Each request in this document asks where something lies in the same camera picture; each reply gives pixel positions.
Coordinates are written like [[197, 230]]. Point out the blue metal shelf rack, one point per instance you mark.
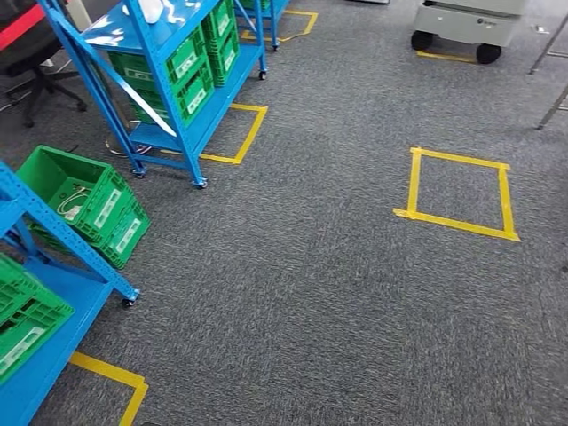
[[213, 126], [273, 23], [88, 306]]

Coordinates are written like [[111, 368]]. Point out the white plastic panel part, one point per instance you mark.
[[151, 10]]

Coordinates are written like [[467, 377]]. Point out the white wheeled cart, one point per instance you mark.
[[466, 23]]

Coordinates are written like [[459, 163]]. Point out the black office chair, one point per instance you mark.
[[40, 56]]

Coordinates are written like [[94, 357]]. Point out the white desk with steel legs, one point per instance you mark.
[[549, 43]]

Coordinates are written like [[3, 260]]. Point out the red barrier belt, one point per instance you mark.
[[17, 26]]

